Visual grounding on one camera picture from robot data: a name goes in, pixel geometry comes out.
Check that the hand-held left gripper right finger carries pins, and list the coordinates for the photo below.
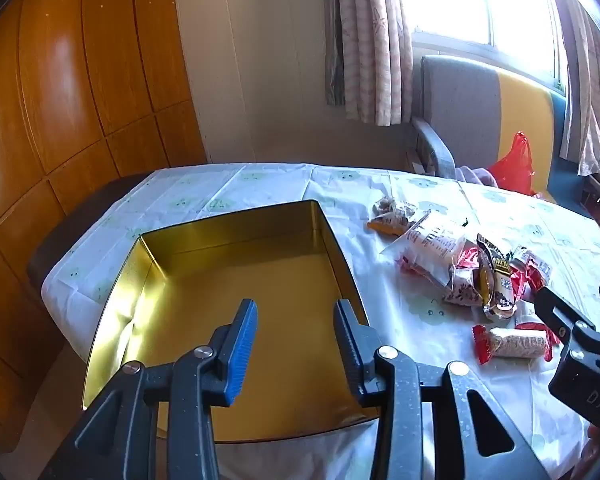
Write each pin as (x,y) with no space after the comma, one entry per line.
(352,360)

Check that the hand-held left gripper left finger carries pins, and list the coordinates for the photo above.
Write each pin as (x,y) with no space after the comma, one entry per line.
(240,355)

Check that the small white snack packet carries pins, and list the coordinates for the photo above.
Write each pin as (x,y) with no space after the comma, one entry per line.
(527,317)

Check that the red snack packet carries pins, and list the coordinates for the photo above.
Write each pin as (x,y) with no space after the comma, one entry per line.
(522,275)

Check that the rice bar with red ends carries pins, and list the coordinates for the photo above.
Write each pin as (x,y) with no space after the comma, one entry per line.
(515,342)

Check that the black gold snack packet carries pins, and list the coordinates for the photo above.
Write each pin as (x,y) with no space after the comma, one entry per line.
(497,280)

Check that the gold tin box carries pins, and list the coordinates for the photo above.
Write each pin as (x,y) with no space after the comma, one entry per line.
(205,270)

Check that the white red-patterned snack packet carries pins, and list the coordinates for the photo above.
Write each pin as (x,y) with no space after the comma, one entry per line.
(462,282)

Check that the large clear red-print packet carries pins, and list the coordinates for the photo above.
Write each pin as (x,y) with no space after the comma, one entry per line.
(430,242)

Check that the orange nut snack packet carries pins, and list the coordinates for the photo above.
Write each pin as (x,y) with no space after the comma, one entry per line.
(392,215)

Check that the red plastic bag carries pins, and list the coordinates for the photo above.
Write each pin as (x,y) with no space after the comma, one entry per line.
(515,167)

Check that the pink cloth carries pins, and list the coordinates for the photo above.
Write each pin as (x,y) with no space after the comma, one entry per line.
(475,176)

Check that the white green-print tablecloth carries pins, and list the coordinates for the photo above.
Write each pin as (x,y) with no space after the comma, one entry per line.
(260,185)

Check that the pink patterned curtain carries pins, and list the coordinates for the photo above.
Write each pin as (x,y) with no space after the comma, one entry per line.
(592,110)
(375,35)

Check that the grey yellow blue sofa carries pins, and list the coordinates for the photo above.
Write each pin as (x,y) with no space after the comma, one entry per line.
(465,100)

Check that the wooden wardrobe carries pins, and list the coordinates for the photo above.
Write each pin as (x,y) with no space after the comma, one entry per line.
(80,85)

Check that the window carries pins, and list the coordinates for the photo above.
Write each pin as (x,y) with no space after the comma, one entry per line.
(460,0)

